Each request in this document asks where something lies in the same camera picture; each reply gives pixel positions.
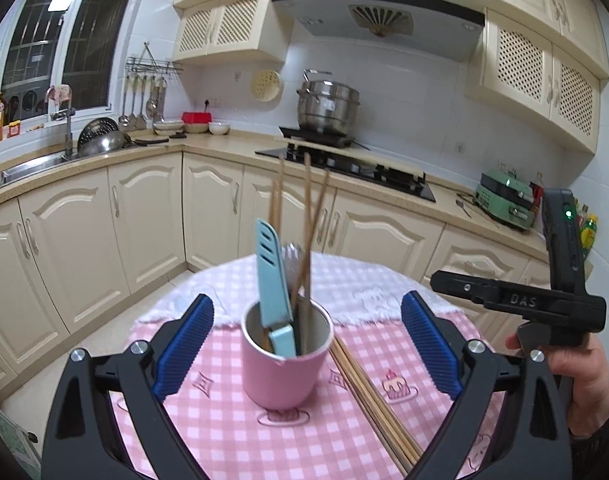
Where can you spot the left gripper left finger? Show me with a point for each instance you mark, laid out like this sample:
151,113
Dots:
83,439

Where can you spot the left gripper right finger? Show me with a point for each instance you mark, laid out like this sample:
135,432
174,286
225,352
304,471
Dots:
530,439

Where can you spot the pink utensil cup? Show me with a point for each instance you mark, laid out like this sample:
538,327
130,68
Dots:
277,383

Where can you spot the wooden chopstick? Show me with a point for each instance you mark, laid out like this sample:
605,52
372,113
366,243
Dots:
275,214
369,399
304,268
305,314

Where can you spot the teal sheathed knife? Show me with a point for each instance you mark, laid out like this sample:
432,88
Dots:
275,311

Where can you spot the black handled metal spork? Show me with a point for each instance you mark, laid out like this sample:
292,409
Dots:
292,258

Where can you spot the steel kitchen sink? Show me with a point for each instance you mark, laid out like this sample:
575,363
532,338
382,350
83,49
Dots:
32,167

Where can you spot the person's right hand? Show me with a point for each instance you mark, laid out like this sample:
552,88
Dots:
588,366

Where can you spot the green electric cooker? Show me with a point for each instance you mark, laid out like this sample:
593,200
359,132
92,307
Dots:
506,199

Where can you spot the pink checkered tablecloth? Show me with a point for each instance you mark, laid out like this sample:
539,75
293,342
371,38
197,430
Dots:
326,438

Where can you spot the lower cream cabinets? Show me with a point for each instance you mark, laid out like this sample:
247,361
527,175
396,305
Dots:
83,242

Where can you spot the cream cabinets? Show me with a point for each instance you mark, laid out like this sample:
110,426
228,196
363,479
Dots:
542,60
83,242

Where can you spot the white fringed checkered cloth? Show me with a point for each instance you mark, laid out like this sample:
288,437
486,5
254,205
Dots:
351,291

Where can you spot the black gas stove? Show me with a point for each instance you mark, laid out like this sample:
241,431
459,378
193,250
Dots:
373,172

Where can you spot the upper cream cabinets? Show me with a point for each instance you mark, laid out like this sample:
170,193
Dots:
542,60

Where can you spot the black portable burner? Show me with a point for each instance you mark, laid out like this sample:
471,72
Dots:
328,139

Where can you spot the steel wok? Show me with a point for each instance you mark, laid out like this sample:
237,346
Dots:
112,142

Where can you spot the steel steamer pot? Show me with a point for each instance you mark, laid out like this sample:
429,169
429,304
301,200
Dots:
326,106

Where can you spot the stacked white plates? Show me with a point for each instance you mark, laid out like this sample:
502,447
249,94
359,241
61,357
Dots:
168,127

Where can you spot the chrome faucet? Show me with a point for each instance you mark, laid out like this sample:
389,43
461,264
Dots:
66,115

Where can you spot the red box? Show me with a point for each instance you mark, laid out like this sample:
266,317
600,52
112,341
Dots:
194,118

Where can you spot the white bowl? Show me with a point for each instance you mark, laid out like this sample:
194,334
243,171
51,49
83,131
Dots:
219,128

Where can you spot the grey range hood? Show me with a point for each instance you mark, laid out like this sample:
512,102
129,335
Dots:
434,26

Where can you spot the round yellow strainer plate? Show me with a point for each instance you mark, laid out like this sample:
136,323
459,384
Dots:
265,85

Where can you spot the window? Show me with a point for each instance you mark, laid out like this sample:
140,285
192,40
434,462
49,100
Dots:
71,40

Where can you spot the wall utensil rack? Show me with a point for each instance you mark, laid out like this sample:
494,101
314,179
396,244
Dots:
144,91

